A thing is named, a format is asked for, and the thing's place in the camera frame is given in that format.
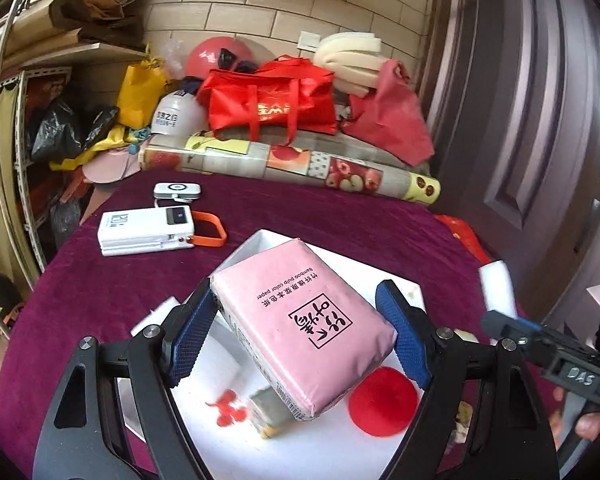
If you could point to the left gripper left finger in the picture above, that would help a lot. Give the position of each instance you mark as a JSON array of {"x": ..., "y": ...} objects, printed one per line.
[{"x": 159, "y": 357}]

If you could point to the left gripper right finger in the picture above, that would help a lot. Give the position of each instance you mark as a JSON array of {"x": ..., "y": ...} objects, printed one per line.
[{"x": 439, "y": 362}]

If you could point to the red plush apple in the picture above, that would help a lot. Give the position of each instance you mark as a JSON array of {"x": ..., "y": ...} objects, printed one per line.
[{"x": 384, "y": 403}]

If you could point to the white foam block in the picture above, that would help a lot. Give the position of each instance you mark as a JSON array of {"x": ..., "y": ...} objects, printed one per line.
[{"x": 497, "y": 288}]

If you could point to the pink tissue paper pack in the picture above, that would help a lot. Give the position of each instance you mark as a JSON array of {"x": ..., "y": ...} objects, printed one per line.
[{"x": 312, "y": 336}]

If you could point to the person right hand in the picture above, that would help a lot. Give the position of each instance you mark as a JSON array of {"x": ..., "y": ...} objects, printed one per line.
[{"x": 587, "y": 427}]

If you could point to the magenta plush table cloth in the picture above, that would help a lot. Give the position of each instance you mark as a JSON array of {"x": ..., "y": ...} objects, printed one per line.
[{"x": 85, "y": 293}]

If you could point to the red flat package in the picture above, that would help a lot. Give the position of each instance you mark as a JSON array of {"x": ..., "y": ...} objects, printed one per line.
[{"x": 466, "y": 236}]

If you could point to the small white power bank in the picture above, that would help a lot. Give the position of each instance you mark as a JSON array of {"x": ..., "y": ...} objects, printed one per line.
[{"x": 176, "y": 192}]

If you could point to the pink round lid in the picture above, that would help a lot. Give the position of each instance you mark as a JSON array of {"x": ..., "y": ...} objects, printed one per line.
[{"x": 111, "y": 166}]

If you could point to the fruit print rolled mat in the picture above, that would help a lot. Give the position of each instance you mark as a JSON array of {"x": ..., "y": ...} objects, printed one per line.
[{"x": 336, "y": 162}]

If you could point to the white plastic jar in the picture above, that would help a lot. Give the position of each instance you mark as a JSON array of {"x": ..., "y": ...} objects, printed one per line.
[{"x": 179, "y": 114}]

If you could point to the black plastic bag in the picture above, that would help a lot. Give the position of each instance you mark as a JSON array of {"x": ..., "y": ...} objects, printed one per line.
[{"x": 64, "y": 133}]

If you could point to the dark red nonwoven bag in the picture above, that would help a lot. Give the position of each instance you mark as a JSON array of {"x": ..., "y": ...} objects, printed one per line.
[{"x": 390, "y": 117}]

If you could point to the yellow plastic bag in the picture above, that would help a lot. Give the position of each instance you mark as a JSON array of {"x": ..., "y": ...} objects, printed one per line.
[{"x": 144, "y": 84}]

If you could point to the shiny red tote bag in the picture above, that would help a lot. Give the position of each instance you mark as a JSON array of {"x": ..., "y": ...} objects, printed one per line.
[{"x": 288, "y": 92}]

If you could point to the grey panelled door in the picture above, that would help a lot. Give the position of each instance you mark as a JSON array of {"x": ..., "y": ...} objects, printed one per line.
[{"x": 512, "y": 92}]

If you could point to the metal storage shelf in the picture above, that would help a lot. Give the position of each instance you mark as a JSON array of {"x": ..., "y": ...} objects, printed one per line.
[{"x": 50, "y": 48}]

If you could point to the red helmet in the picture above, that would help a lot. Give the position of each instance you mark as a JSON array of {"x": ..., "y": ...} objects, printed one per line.
[{"x": 219, "y": 53}]

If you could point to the cream folded foam stack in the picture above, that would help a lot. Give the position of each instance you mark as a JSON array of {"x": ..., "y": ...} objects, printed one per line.
[{"x": 355, "y": 59}]

